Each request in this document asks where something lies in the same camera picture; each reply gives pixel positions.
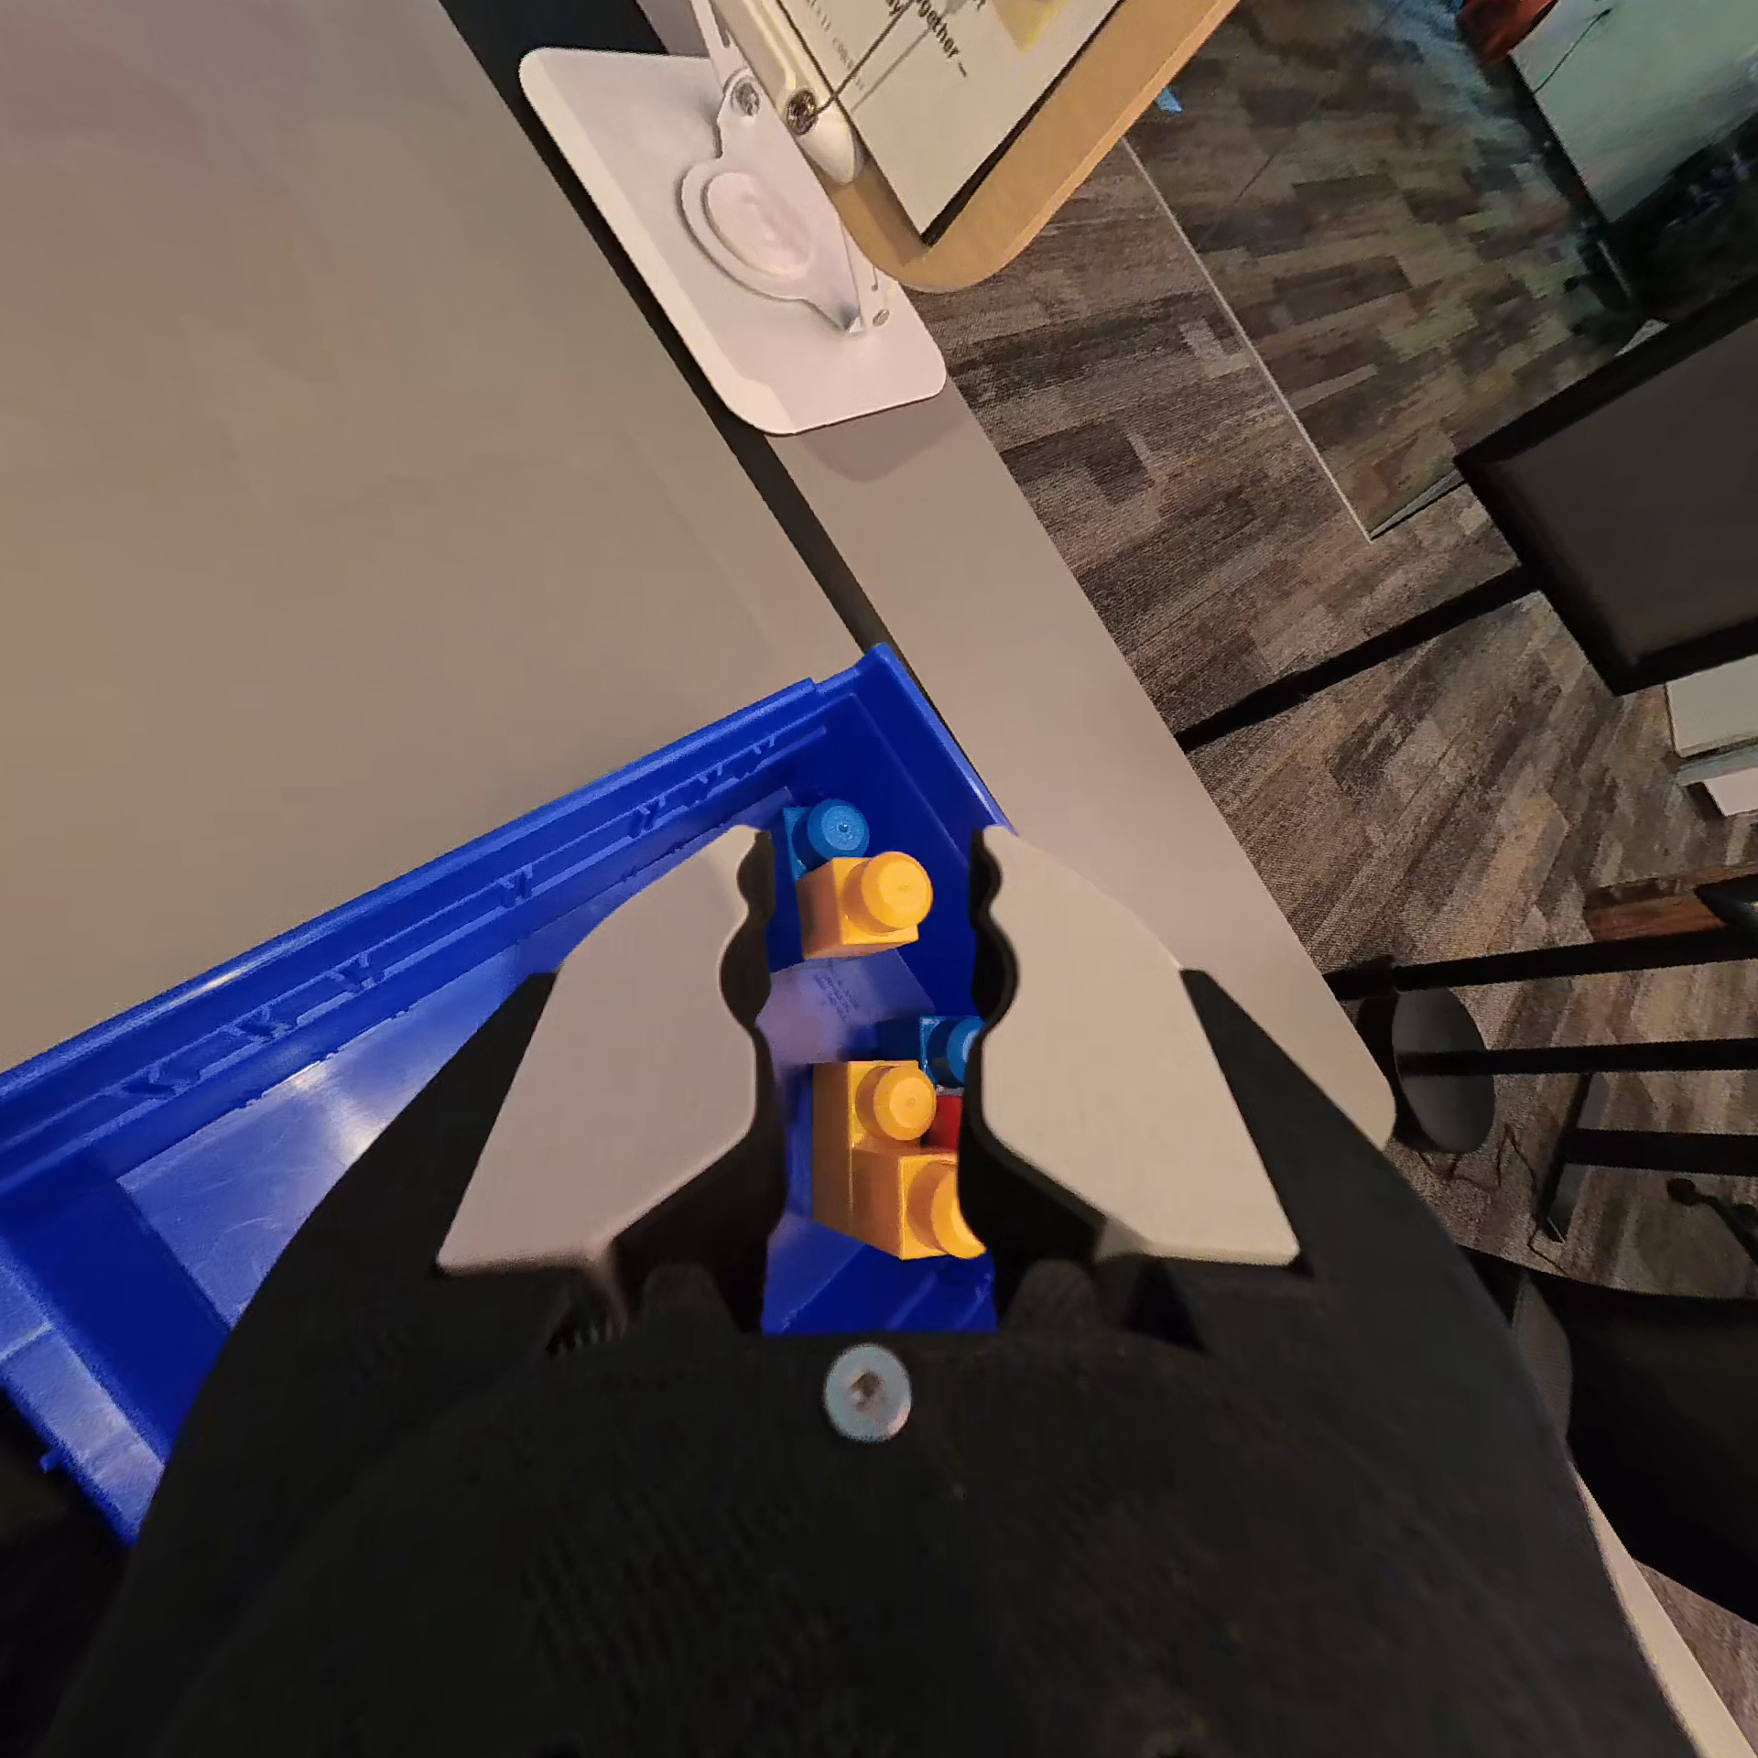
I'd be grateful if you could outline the clear chair floor mat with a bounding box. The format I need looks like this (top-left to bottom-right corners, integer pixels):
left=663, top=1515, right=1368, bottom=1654
left=1127, top=0, right=1758, bottom=539

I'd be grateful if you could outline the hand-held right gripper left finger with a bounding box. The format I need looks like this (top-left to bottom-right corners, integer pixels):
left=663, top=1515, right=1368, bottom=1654
left=436, top=825, right=775, bottom=1290

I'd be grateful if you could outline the yellow two-stud toy block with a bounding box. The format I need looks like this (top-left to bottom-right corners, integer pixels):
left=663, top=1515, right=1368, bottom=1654
left=813, top=1057, right=940, bottom=1239

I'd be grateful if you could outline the white board stand base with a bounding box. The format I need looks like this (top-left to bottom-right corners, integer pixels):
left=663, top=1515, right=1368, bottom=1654
left=519, top=48, right=947, bottom=440

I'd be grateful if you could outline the blue plastic bin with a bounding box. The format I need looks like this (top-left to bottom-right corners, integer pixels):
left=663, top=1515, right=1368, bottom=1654
left=0, top=643, right=1011, bottom=1548

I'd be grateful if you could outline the wooden instruction board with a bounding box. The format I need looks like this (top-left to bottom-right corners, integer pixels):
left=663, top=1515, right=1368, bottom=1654
left=715, top=0, right=1238, bottom=294

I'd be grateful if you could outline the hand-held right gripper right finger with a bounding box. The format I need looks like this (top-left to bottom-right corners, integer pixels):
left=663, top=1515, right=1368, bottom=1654
left=958, top=825, right=1302, bottom=1317

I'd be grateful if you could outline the yellow one-stud toy block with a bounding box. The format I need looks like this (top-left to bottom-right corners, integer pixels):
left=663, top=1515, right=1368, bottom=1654
left=799, top=848, right=936, bottom=960
left=852, top=1151, right=989, bottom=1261

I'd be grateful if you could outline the black pole stand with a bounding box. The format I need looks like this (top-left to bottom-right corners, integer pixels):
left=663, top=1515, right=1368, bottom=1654
left=1387, top=982, right=1758, bottom=1156

